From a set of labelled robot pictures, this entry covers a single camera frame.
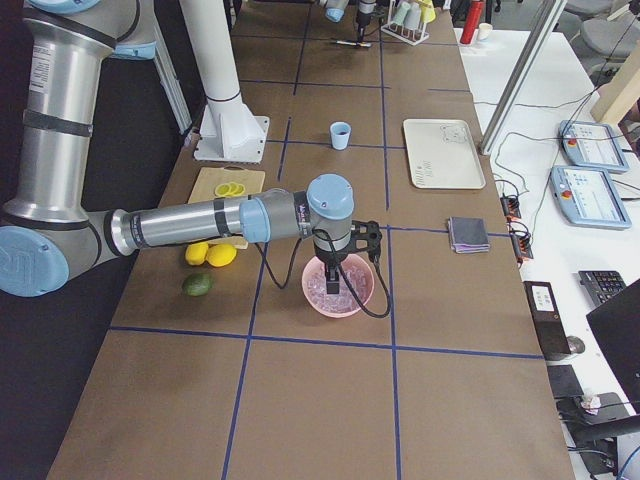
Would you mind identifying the upper teach pendant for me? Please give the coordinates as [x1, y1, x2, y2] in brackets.
[559, 120, 630, 174]

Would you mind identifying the light blue cup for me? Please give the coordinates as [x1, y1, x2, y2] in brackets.
[329, 121, 352, 151]

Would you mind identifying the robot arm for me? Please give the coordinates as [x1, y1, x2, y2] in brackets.
[314, 1, 377, 295]
[1, 1, 381, 297]

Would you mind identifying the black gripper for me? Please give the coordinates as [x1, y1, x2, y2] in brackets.
[356, 0, 374, 43]
[325, 220, 382, 294]

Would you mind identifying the black keyboard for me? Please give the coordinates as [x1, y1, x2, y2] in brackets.
[578, 270, 626, 306]

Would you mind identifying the steel muddler black tip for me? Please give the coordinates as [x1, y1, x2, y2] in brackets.
[332, 40, 372, 48]

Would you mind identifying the lower teach pendant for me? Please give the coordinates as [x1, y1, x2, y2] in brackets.
[550, 166, 632, 230]

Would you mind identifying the black laptop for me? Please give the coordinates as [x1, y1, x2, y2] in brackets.
[587, 280, 640, 402]

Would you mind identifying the mint green cup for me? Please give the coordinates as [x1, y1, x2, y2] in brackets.
[403, 2, 422, 30]

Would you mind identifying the yellow cup on rack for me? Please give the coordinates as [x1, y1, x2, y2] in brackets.
[418, 0, 436, 25]

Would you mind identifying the green avocado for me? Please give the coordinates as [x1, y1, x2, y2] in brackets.
[181, 273, 214, 297]

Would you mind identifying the red bottle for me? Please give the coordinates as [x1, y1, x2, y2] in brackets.
[459, 0, 485, 45]

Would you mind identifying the cream bear tray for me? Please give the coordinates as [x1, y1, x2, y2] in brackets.
[403, 119, 486, 190]

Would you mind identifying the white paper cup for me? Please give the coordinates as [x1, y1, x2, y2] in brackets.
[476, 22, 493, 42]

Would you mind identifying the aluminium frame post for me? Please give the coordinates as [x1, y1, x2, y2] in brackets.
[480, 0, 567, 155]

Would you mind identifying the brown box with label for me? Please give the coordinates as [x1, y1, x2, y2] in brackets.
[523, 281, 571, 361]

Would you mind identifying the folded grey cloth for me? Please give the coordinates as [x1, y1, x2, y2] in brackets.
[447, 217, 490, 254]

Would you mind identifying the white wire cup rack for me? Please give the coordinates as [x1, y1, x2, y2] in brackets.
[381, 1, 430, 46]

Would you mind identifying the teach pendant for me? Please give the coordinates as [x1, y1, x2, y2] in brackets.
[550, 166, 632, 230]
[559, 120, 630, 174]

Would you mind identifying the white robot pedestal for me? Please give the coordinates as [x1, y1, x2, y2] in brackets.
[180, 0, 270, 164]

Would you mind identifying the wooden cutting board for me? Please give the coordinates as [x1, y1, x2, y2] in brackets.
[187, 166, 267, 250]

